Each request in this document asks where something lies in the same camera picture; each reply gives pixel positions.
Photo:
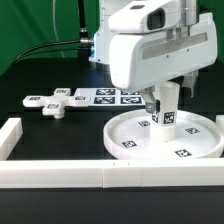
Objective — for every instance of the white left fence block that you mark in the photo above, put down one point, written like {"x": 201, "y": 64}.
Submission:
{"x": 10, "y": 133}

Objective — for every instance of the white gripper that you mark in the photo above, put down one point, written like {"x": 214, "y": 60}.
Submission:
{"x": 158, "y": 40}

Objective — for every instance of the white right fence block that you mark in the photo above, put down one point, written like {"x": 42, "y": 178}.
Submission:
{"x": 220, "y": 122}

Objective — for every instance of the white round table top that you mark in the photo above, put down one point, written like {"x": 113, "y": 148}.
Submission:
{"x": 127, "y": 136}

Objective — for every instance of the white cross-shaped table base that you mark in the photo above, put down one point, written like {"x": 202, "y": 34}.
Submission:
{"x": 55, "y": 104}

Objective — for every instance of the white fence block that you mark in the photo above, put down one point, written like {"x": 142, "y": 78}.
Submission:
{"x": 220, "y": 122}
{"x": 10, "y": 133}

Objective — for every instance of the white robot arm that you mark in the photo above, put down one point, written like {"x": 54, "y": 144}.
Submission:
{"x": 103, "y": 36}

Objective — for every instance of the white front fence bar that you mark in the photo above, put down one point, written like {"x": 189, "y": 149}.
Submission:
{"x": 111, "y": 173}

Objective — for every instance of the white marker sheet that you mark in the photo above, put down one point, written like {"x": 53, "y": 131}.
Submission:
{"x": 110, "y": 97}

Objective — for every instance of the black vertical cable connector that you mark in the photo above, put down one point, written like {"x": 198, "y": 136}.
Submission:
{"x": 83, "y": 33}

